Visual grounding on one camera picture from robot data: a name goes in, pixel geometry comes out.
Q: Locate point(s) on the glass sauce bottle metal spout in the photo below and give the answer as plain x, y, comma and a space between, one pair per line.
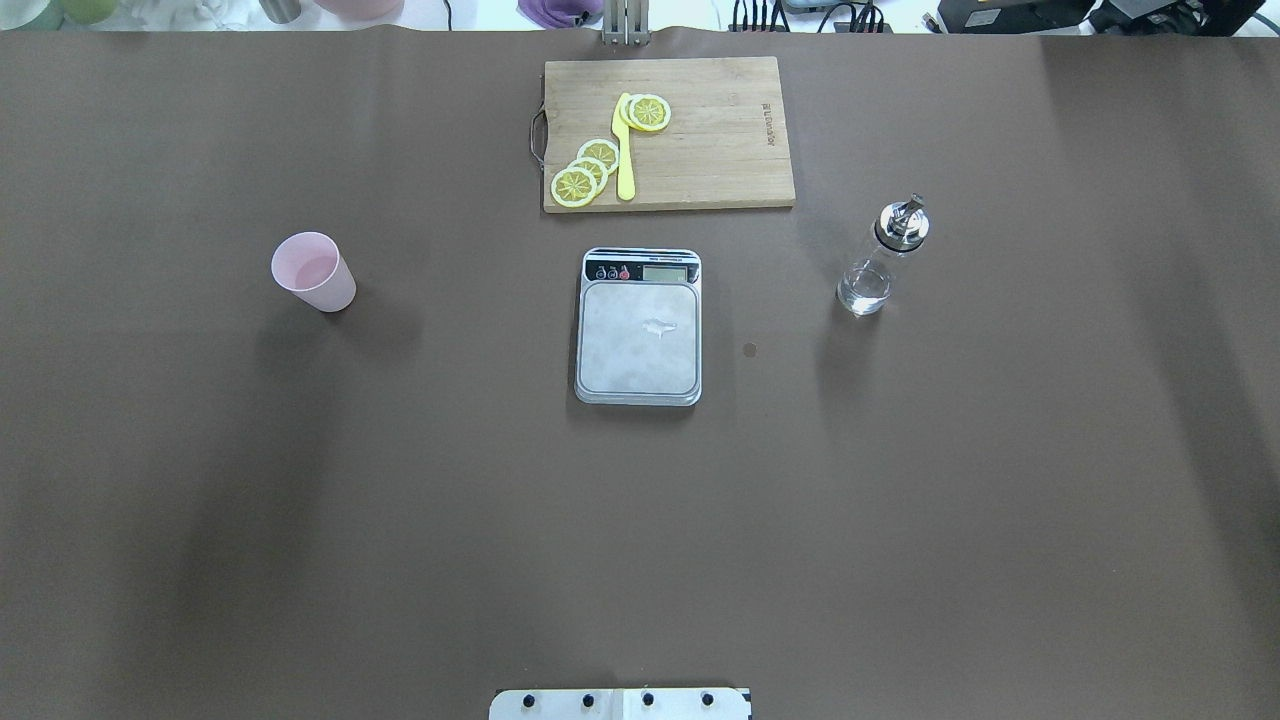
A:
899, 230

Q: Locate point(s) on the wooden cutting board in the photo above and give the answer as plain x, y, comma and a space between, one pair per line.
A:
726, 146

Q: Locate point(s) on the silver digital kitchen scale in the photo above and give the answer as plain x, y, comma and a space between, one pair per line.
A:
638, 337

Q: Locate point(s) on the aluminium frame post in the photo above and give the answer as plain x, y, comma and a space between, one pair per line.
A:
625, 23

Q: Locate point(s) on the lemon slice under top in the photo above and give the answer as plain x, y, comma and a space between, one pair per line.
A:
621, 117

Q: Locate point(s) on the pink bowl with ice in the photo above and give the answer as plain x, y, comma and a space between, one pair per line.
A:
360, 9

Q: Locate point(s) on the lemon slice upper left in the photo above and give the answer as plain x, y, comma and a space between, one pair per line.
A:
605, 151

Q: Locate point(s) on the pink plastic cup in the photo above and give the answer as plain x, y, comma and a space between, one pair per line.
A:
310, 265

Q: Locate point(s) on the yellow plastic knife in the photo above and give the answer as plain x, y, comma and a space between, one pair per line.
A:
625, 180

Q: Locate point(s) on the lemon slice top right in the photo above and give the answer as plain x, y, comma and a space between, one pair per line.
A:
647, 112

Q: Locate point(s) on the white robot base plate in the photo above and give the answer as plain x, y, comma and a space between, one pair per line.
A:
623, 703

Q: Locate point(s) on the lemon slice middle left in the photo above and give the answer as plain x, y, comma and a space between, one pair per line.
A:
597, 170

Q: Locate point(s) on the lemon slice front left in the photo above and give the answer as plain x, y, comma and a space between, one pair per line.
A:
574, 187

